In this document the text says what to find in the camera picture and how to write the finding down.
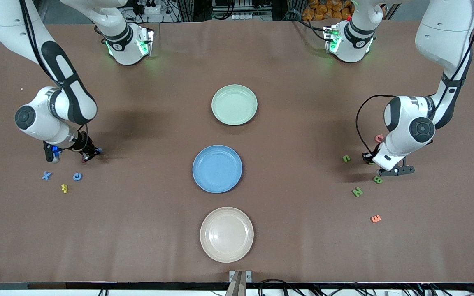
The green foam letter B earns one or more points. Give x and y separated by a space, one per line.
377 179

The blue foam letter X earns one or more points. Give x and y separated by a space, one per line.
46 176

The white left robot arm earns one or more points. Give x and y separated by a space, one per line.
410 107

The grey metal bracket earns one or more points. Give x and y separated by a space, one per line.
248 276

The white power strip with plugs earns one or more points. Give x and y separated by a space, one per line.
154 9

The pink foam letter Q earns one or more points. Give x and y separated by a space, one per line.
379 138

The orange object pile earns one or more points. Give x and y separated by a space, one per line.
323 10

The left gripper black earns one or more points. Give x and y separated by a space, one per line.
369 157

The green foam letter N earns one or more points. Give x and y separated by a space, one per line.
357 192

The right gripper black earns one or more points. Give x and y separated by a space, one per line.
82 144

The pale green plate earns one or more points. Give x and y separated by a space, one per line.
234 105

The beige plate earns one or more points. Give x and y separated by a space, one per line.
226 234

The blue foam letter G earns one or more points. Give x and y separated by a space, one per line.
77 176

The long white power strip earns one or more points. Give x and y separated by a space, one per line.
245 16

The orange foam letter E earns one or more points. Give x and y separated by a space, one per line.
375 218

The yellow foam letter K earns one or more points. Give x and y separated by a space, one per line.
64 188

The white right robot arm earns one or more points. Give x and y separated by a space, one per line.
45 123

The blue plate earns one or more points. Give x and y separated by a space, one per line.
217 169

